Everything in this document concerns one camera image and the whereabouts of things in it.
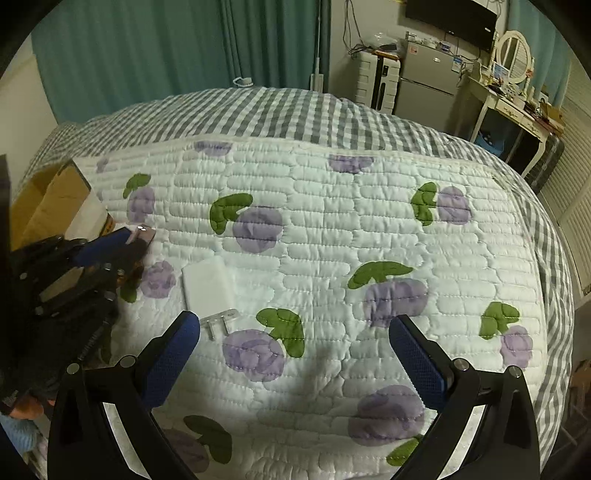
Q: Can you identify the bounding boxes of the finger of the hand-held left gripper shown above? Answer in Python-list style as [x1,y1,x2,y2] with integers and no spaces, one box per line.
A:
[115,240,149,278]
[74,228,134,267]

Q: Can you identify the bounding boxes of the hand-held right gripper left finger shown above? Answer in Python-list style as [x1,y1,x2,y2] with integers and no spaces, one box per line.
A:
[48,310,201,480]

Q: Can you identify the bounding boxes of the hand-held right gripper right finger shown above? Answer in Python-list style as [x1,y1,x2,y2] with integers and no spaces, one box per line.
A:
[389,315,541,480]

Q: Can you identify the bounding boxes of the brown cardboard box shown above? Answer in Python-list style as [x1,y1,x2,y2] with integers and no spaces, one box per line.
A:
[9,159,116,252]

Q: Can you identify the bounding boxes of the white charger block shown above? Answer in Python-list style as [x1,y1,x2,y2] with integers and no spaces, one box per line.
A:
[181,257,241,341]

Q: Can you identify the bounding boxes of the person's left hand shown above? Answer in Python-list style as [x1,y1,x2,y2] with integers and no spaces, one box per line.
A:
[0,394,47,421]

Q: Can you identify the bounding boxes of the person's leg in jeans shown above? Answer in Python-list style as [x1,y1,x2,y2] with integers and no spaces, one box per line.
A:
[0,414,49,462]

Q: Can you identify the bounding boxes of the white floral quilt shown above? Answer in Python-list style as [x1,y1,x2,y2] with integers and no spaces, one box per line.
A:
[71,138,575,480]

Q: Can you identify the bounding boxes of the wide green curtain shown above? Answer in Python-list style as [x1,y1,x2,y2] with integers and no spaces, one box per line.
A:
[30,0,232,125]

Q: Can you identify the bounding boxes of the blue basket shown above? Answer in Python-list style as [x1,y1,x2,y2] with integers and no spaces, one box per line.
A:
[478,131,506,153]

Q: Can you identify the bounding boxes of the white louvred wardrobe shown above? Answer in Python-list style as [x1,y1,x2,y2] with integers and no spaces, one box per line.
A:
[538,60,591,296]

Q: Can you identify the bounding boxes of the dark suitcase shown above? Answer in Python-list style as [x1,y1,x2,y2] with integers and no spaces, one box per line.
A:
[524,134,566,195]

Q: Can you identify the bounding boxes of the white flat mop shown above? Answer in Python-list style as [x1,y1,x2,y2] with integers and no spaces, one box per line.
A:
[310,0,329,93]

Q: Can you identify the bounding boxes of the white dressing table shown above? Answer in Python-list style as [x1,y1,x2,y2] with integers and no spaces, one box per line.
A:
[462,74,561,178]

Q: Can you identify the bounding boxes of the silver small fridge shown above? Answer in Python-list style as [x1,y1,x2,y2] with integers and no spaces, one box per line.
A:
[392,39,462,134]

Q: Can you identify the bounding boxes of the white suitcase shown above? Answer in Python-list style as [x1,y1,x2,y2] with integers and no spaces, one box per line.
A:
[355,50,402,114]

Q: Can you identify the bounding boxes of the oval white vanity mirror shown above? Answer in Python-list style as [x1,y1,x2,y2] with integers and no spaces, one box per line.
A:
[494,30,534,86]

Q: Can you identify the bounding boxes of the clear plastic bag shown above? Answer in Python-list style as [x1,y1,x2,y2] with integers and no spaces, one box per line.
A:
[365,32,399,52]

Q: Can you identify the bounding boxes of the narrow green curtain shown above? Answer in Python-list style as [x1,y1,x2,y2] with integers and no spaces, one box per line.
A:
[505,0,572,104]

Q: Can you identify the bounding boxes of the hanging wall cables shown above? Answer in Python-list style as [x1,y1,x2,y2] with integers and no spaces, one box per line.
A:
[342,0,370,55]

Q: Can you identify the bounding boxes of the black wall television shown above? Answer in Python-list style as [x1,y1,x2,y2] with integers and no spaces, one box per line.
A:
[405,0,498,52]

